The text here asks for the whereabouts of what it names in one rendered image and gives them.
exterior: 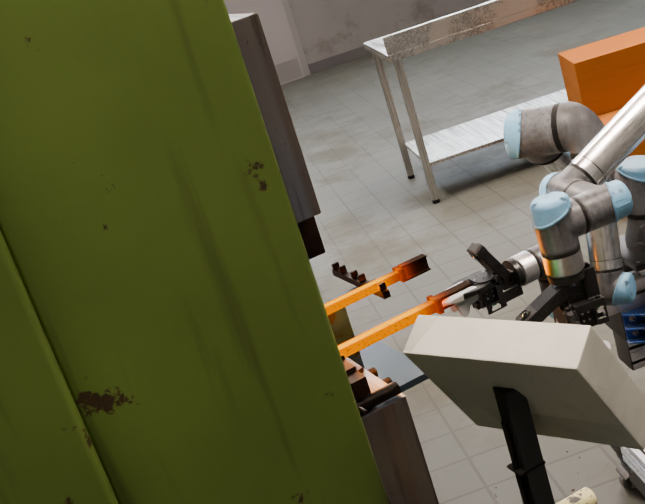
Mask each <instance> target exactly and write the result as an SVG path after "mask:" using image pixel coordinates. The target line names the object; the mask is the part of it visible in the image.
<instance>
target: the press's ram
mask: <svg viewBox="0 0 645 504"><path fill-rule="evenodd" d="M229 17H230V20H231V23H232V26H233V29H234V33H235V36H236V39H237V42H238V45H239V48H240V51H241V54H242V57H243V60H244V63H245V66H246V69H247V72H248V75H249V78H250V81H251V84H252V87H253V90H254V93H255V96H256V99H257V102H258V105H259V109H260V112H261V115H262V118H263V121H264V124H265V127H266V130H267V133H268V136H269V139H270V142H271V145H272V148H273V151H274V154H275V157H276V160H277V163H278V166H279V169H280V172H281V175H282V178H283V182H284V185H285V188H286V191H287V194H288V197H289V200H290V203H291V206H292V209H293V212H294V215H295V218H296V221H297V223H300V222H302V221H304V220H307V219H309V218H311V217H313V216H316V215H318V214H320V213H321V210H320V207H319V203H318V200H317V197H316V194H315V191H314V188H313V185H312V181H311V178H310V175H309V172H308V169H307V166H306V163H305V160H304V156H303V153H302V150H301V147H300V144H299V141H298V138H297V135H296V131H295V128H294V125H293V122H292V119H291V116H290V113H289V109H288V106H287V103H286V100H285V97H284V94H283V91H282V88H281V84H280V81H279V78H278V75H277V72H276V69H275V66H274V62H273V59H272V56H271V53H270V50H269V47H268V44H267V41H266V37H265V34H264V31H263V28H262V25H261V22H260V19H259V15H258V14H257V13H244V14H229Z"/></svg>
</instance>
